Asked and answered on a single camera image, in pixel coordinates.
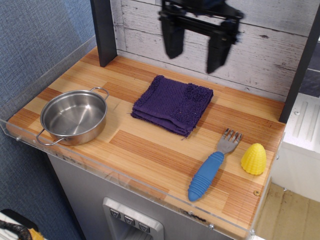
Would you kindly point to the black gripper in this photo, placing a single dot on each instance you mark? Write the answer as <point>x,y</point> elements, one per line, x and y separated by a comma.
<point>203,17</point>

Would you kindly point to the blue handled metal fork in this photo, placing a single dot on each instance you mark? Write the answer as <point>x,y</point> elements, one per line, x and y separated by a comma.
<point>205,175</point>

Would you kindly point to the purple folded cloth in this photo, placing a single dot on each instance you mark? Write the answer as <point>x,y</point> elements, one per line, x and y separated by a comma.
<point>173,105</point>

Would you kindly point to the white ribbed appliance top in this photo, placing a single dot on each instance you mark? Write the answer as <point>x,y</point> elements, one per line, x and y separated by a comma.
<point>303,126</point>

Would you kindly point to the yellow plastic corn piece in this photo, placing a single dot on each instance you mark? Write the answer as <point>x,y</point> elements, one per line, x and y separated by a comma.
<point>254,160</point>

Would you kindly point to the stainless steel pot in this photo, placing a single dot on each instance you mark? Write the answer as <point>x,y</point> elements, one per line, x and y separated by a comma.
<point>74,117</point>

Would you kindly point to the silver dispenser button panel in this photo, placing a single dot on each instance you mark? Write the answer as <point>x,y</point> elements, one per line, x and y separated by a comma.
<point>126,223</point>

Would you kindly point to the yellow object bottom left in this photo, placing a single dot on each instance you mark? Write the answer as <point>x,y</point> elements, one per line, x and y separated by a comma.
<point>35,235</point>

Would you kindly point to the dark left upright post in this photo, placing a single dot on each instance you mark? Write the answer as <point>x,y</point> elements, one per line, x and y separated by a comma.
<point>104,31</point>

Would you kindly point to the dark upright post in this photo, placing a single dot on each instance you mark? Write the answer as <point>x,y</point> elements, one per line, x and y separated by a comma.
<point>104,31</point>
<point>302,68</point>

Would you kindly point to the dark right upright post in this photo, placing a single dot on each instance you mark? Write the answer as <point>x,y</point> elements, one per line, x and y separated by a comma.
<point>302,68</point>

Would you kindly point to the clear acrylic guard rail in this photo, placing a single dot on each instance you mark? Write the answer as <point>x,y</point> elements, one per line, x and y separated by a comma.
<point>86,183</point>

